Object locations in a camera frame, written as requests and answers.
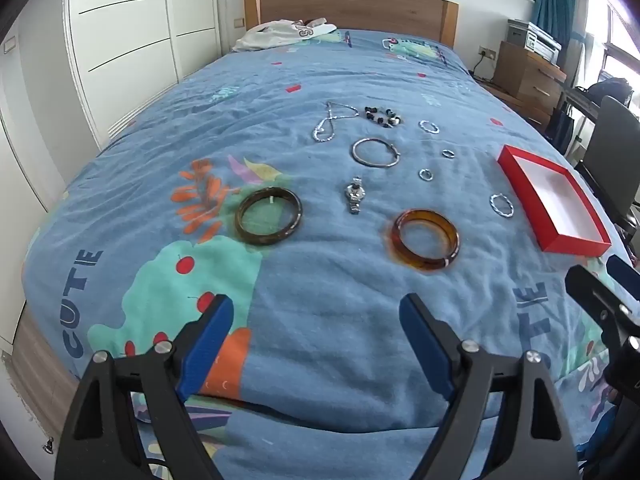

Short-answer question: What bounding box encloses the wooden headboard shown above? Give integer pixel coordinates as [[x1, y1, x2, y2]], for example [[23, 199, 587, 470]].
[[243, 0, 460, 50]]

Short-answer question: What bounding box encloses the silver wristwatch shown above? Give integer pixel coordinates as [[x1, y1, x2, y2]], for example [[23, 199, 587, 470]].
[[344, 176, 367, 215]]

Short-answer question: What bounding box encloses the silver bead necklace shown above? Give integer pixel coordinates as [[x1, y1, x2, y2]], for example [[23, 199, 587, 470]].
[[312, 101, 359, 144]]

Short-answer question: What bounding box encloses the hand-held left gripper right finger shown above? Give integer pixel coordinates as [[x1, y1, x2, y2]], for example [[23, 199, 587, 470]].
[[398, 292, 581, 480]]

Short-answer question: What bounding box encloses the blue printed blanket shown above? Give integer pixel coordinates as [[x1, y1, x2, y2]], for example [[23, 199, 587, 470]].
[[22, 29, 640, 480]]

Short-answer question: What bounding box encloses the brown beaded bracelet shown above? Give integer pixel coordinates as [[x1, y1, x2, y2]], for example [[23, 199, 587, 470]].
[[363, 105, 404, 129]]

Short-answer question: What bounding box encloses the amber bangle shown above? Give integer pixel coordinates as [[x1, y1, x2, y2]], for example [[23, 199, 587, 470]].
[[390, 209, 460, 272]]

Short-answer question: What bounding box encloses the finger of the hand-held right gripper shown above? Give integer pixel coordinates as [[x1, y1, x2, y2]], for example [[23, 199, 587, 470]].
[[565, 263, 640, 347], [605, 254, 640, 307]]

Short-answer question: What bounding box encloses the white wardrobe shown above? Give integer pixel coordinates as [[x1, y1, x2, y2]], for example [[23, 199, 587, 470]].
[[0, 0, 223, 351]]

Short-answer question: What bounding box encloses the thin silver bangle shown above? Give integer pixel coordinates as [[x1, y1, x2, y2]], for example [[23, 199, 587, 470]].
[[351, 137, 402, 168]]

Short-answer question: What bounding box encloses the black bag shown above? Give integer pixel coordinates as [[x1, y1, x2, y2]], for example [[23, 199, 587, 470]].
[[586, 77, 635, 107]]

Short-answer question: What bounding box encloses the wooden nightstand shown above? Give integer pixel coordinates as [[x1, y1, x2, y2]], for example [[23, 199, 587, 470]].
[[492, 40, 568, 133]]

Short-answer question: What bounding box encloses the dark brown bangle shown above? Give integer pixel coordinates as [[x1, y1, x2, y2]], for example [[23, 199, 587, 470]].
[[234, 186, 304, 246]]

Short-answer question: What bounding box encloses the white printer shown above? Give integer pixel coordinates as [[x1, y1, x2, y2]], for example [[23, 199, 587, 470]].
[[506, 19, 563, 65]]

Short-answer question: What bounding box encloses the black chair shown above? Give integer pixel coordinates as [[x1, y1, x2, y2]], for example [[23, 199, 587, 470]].
[[574, 95, 640, 243]]

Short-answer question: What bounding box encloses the teal curtain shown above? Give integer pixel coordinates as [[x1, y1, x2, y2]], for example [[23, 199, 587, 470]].
[[531, 0, 592, 68]]

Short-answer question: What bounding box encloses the white garment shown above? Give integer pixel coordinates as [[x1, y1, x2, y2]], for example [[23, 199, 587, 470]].
[[232, 18, 339, 52]]

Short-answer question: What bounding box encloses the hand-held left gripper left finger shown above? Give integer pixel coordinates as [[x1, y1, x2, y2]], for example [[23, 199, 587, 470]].
[[54, 294, 235, 480]]

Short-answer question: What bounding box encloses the twisted silver bracelet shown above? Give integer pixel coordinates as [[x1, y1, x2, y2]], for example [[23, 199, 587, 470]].
[[489, 193, 516, 219]]

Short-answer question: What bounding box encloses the red shallow box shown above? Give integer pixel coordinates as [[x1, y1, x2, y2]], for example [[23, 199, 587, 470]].
[[496, 145, 612, 254]]

